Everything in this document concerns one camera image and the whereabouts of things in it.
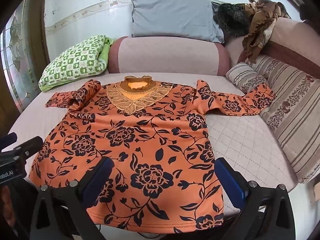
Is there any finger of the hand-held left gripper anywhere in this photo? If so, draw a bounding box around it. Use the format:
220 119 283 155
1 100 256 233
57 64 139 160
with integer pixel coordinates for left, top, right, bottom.
10 136 43 160
0 132 18 147

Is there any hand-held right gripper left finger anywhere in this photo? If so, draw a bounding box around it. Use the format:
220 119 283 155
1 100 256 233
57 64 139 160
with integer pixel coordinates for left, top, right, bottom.
29 156 115 240

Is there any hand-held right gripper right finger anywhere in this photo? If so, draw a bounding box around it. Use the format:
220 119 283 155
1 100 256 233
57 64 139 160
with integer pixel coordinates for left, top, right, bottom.
214 157 297 240

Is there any orange floral shirt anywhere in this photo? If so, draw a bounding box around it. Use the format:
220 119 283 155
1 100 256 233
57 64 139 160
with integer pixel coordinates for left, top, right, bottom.
28 75 277 234

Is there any stained glass door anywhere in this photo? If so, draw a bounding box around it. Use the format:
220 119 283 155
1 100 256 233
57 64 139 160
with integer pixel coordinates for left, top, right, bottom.
0 0 50 130

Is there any large striped cushion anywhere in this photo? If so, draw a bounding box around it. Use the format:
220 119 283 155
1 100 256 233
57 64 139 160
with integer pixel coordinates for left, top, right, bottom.
246 55 320 184

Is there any green checked pillow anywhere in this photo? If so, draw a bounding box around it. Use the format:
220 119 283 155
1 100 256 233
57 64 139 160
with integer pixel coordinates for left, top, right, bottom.
38 34 114 92

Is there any small striped cushion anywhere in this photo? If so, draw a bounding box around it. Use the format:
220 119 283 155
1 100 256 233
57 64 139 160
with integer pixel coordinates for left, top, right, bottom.
225 62 269 94

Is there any pink bolster cushion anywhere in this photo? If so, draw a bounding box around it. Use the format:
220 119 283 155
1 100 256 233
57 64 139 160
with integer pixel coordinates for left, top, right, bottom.
107 36 230 77

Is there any pink sofa backrest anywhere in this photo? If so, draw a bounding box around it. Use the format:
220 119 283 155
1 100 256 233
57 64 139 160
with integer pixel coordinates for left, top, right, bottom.
225 17 320 73

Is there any dark furry garment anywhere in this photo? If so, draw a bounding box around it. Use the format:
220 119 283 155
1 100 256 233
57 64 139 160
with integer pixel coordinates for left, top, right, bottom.
212 2 253 38

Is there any brown patterned cloth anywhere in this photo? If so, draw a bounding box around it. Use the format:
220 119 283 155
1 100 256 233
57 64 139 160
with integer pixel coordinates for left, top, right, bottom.
242 0 292 64

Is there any grey pillow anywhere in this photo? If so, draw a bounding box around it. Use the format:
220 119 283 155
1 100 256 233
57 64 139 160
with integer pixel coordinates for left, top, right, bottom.
130 0 225 44

